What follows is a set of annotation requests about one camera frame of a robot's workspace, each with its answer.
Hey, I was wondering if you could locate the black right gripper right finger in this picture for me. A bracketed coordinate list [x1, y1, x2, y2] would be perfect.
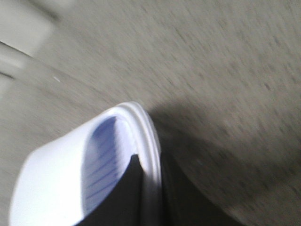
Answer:
[159, 135, 238, 226]

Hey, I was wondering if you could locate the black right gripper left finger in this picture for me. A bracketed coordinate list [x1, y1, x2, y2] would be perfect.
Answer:
[78, 155, 143, 226]

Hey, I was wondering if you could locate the light blue slipper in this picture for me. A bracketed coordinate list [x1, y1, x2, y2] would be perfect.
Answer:
[8, 102, 162, 226]

